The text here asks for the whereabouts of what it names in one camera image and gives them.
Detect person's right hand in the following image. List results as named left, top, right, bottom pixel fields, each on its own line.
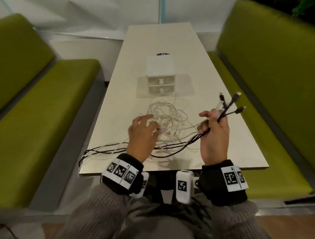
left=198, top=109, right=231, bottom=165

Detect person's left hand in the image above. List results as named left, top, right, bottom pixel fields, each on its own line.
left=126, top=114, right=163, bottom=163

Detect bundle of black and white cables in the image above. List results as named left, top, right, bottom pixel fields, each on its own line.
left=78, top=102, right=222, bottom=173

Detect white drawer box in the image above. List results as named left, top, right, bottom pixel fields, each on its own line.
left=145, top=55, right=177, bottom=95

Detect person's left forearm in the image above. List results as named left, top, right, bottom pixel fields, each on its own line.
left=56, top=183, right=131, bottom=239

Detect person's right forearm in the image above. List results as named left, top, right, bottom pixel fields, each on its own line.
left=211, top=199, right=271, bottom=239

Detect person's camouflage trousers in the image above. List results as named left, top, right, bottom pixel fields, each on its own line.
left=118, top=194, right=215, bottom=239

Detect black left marker wristband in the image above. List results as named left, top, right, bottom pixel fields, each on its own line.
left=101, top=153, right=144, bottom=196

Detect black marker wristband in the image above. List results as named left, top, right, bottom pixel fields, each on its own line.
left=101, top=153, right=144, bottom=196
left=198, top=159, right=249, bottom=207

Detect black right marker wristband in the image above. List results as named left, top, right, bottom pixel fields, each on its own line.
left=198, top=159, right=249, bottom=207

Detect green bench sofa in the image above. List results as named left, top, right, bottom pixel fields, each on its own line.
left=207, top=0, right=315, bottom=200
left=0, top=13, right=101, bottom=208

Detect beige table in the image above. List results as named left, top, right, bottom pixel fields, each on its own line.
left=78, top=22, right=269, bottom=176

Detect light blue vertical strip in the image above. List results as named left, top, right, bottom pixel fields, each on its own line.
left=159, top=0, right=167, bottom=24

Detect green leafy plant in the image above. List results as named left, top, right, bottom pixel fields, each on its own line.
left=291, top=0, right=315, bottom=16

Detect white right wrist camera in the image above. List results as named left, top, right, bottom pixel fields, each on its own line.
left=175, top=170, right=200, bottom=204

